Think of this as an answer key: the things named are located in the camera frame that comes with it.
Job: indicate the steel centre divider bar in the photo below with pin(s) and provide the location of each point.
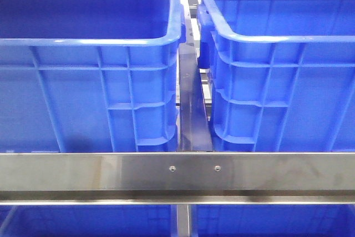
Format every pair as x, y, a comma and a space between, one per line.
194, 131

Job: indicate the blue plastic crate left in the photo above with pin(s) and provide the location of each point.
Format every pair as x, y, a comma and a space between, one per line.
81, 76

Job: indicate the blue plastic crate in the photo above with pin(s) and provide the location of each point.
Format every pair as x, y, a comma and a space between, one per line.
282, 74
81, 76

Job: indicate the blue plastic crate right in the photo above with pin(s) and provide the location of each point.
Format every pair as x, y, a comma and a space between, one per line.
282, 74

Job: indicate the blue crate lower right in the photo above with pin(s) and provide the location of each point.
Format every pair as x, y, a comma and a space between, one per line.
273, 220

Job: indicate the blue crate lower left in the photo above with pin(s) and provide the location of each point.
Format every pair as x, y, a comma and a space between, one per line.
91, 220

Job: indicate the stainless steel rack rail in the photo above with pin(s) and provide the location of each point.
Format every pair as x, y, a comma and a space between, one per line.
177, 178

